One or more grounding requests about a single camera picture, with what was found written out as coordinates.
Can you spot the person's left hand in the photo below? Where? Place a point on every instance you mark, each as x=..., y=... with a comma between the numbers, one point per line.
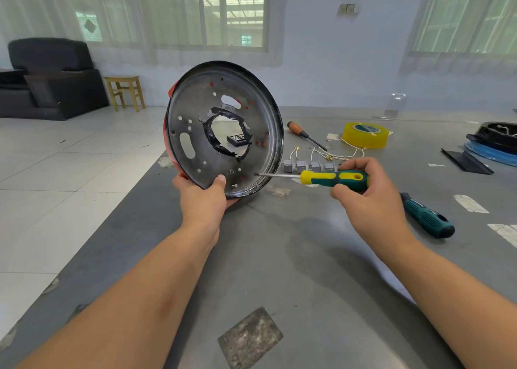
x=202, y=211

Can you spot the person's right hand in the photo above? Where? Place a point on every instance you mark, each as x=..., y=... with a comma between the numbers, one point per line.
x=376, y=211

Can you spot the small grey rocker switch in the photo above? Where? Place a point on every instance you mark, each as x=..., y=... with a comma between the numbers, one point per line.
x=302, y=166
x=292, y=167
x=330, y=167
x=317, y=166

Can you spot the red round appliance base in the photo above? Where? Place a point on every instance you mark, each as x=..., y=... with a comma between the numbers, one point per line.
x=190, y=114

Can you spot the person's right forearm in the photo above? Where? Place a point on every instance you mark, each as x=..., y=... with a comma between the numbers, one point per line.
x=460, y=308

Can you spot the person's left forearm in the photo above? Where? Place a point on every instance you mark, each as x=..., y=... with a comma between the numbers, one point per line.
x=113, y=316

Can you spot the black round appliance part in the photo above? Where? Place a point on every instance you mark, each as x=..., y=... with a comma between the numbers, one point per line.
x=494, y=134

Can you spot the yellow tape roll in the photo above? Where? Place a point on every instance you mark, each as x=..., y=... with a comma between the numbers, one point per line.
x=354, y=142

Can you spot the black remote control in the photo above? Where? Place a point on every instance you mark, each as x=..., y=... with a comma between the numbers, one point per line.
x=239, y=139

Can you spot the narrow white tape strip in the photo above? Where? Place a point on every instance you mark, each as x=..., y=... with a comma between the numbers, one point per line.
x=471, y=204

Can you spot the black flat plate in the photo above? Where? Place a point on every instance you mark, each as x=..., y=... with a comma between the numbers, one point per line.
x=467, y=162

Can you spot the wide white tape strips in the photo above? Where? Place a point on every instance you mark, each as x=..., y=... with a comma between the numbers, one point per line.
x=504, y=235

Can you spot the small wooden stool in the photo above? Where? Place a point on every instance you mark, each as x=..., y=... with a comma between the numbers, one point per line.
x=124, y=80

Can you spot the sheer white curtain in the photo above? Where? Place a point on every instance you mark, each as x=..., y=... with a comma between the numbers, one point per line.
x=460, y=64
x=36, y=9

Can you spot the black armchair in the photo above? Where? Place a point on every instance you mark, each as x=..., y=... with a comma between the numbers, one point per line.
x=52, y=78

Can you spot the large barred window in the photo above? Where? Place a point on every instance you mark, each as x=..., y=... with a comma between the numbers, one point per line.
x=178, y=11
x=464, y=15

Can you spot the white wall box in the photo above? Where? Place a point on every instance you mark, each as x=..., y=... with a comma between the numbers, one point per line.
x=348, y=9

